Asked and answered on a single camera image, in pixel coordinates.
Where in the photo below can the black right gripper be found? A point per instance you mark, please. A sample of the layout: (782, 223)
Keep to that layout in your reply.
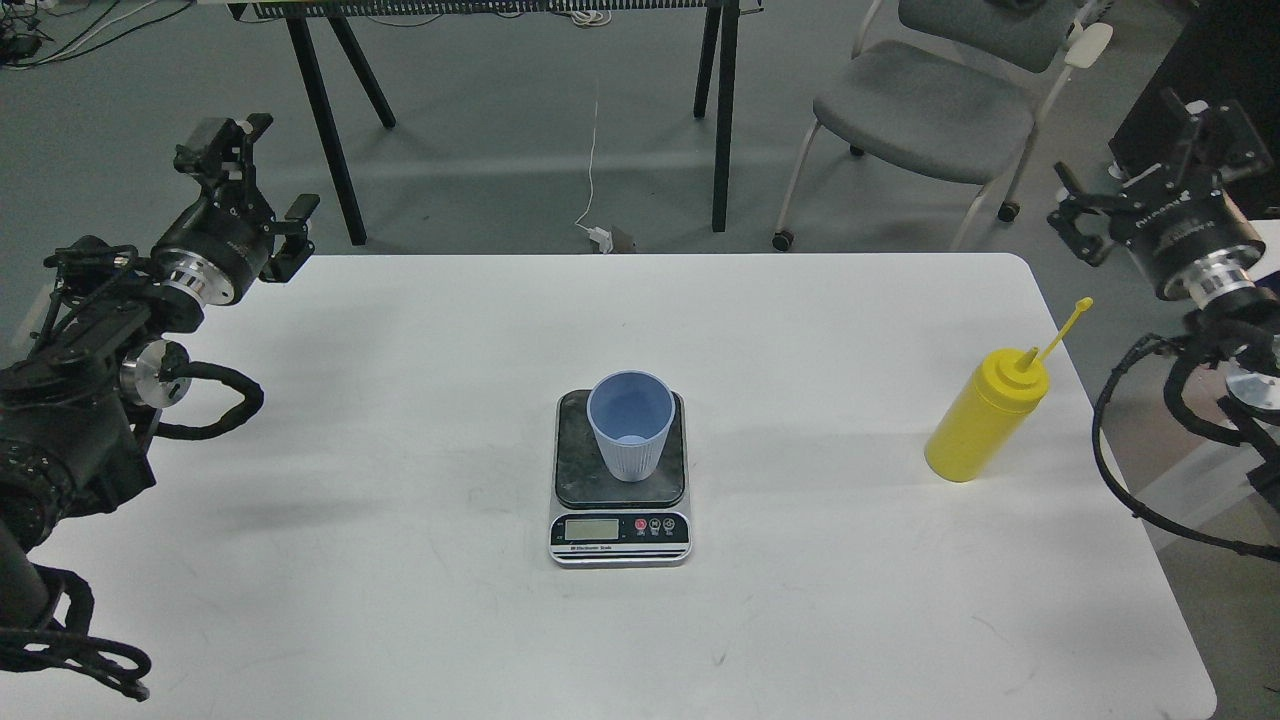
(1185, 230)

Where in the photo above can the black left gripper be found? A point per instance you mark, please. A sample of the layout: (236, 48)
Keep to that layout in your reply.
(215, 255)

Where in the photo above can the yellow squeeze seasoning bottle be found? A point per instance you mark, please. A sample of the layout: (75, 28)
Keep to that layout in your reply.
(1004, 389)

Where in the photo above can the blue ribbed plastic cup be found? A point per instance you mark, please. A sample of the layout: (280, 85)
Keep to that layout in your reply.
(630, 414)

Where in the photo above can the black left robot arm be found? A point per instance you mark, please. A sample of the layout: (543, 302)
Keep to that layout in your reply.
(105, 376)

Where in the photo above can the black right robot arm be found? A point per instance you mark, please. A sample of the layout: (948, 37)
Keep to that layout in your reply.
(1222, 383)

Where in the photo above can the silver digital kitchen scale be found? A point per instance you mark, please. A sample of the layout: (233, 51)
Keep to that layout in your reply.
(599, 521)

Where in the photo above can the white side table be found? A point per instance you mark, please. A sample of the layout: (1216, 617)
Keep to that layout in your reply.
(1265, 273)

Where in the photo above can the black cabinet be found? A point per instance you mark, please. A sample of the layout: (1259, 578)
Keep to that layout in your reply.
(1228, 50)

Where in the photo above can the grey office chair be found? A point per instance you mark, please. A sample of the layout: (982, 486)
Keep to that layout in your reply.
(967, 121)

